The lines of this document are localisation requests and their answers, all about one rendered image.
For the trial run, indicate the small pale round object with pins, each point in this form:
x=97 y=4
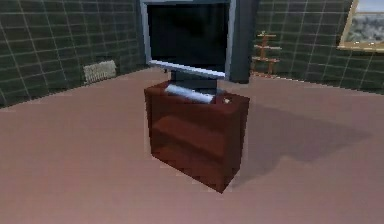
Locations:
x=227 y=100

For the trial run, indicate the wooden framed window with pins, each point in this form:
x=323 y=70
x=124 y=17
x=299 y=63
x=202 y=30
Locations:
x=365 y=28

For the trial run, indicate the wooden tiered shelf stand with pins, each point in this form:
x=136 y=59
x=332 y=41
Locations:
x=265 y=53

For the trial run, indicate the silver framed television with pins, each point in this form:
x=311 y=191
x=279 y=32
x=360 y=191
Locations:
x=188 y=36

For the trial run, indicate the dark red wooden cabinet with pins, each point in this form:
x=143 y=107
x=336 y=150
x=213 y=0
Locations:
x=193 y=136

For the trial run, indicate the beige wall vent grille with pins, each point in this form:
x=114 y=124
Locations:
x=99 y=71

